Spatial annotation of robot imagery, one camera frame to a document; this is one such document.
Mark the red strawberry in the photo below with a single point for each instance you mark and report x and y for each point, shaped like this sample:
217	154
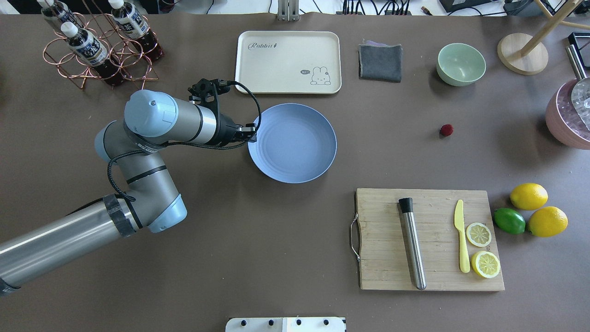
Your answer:
446	130

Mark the yellow lemon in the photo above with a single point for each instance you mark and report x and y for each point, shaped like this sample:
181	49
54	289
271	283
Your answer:
548	222
529	196

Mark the yellow plastic knife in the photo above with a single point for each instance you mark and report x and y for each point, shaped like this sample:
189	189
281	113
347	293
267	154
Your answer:
464	263

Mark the dark drink bottle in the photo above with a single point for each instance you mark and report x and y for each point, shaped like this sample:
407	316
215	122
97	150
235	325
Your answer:
92	51
56	13
135	28

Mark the blue plate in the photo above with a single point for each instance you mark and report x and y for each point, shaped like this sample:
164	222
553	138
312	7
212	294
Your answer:
295	144

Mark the lemon slice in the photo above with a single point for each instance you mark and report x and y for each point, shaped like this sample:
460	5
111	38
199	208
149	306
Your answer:
486	264
478	234

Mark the mint green bowl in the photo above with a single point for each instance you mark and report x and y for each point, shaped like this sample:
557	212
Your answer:
459	64

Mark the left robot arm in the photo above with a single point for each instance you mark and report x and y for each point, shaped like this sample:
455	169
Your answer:
145	195

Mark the copper wire bottle rack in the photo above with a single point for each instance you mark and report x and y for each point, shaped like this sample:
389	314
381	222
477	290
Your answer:
135	67

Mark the steel muddler black tip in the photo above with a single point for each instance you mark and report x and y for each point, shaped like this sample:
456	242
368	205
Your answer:
419	277

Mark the pink bowl with ice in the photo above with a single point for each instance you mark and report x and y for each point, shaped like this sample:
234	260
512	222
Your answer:
563	121

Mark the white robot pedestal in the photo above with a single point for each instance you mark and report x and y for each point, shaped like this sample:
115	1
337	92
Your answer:
287	324

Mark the wooden cutting board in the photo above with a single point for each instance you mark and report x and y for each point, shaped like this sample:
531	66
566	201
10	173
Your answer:
384	246

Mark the grey folded cloth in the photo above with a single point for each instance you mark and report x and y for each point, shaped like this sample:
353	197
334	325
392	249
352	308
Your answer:
380	61

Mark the aluminium frame post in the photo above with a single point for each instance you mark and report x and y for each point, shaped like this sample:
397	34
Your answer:
288	10

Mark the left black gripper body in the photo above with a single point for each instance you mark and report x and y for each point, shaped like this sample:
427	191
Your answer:
225	130

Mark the green lime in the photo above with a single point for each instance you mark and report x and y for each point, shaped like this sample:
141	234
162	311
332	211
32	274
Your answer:
509	220

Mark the metal ice scoop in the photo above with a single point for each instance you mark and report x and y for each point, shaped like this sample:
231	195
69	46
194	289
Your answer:
580	95

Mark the wooden cup tree stand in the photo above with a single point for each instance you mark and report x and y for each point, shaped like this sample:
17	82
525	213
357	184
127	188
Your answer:
525	54

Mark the cream rabbit tray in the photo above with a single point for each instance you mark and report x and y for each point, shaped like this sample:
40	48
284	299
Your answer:
289	62

